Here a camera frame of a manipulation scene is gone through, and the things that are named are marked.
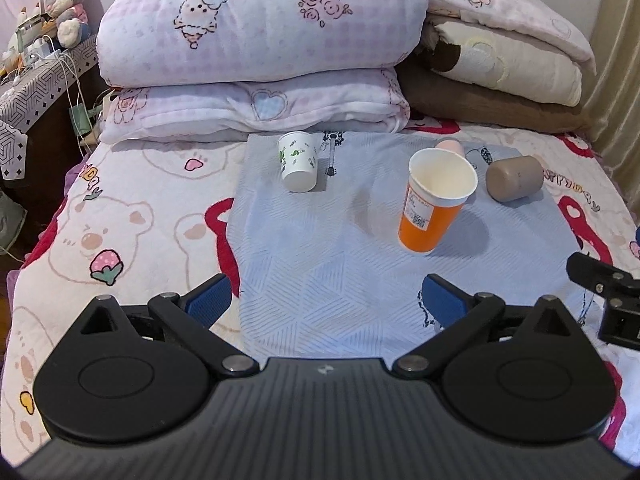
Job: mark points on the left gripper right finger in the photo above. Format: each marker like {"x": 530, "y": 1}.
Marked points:
{"x": 464, "y": 320}

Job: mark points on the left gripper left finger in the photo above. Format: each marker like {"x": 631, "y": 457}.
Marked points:
{"x": 189, "y": 318}

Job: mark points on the orange paper cup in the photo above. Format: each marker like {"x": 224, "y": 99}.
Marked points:
{"x": 439, "y": 184}

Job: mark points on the brown plastic cup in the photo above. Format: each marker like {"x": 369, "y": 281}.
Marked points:
{"x": 514, "y": 178}

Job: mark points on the pink cup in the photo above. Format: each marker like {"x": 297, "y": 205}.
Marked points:
{"x": 451, "y": 145}

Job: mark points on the white green-patterned paper cup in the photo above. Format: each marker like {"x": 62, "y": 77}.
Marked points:
{"x": 298, "y": 161}

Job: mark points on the beige curtain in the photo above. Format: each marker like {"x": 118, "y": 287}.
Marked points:
{"x": 612, "y": 97}

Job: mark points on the light blue patterned cloth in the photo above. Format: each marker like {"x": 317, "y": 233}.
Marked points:
{"x": 323, "y": 274}

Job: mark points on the cream brown folded blanket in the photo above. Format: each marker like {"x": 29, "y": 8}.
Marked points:
{"x": 472, "y": 73}

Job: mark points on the side table with patterned cloth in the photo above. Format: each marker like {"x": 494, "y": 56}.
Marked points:
{"x": 38, "y": 142}

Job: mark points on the pink checkered folded quilt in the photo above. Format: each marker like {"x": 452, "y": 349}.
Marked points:
{"x": 216, "y": 69}

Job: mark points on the pink bear print pillow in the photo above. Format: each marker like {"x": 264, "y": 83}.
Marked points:
{"x": 530, "y": 18}

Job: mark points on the grey bunny plush toy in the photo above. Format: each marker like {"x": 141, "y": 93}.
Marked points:
{"x": 71, "y": 21}

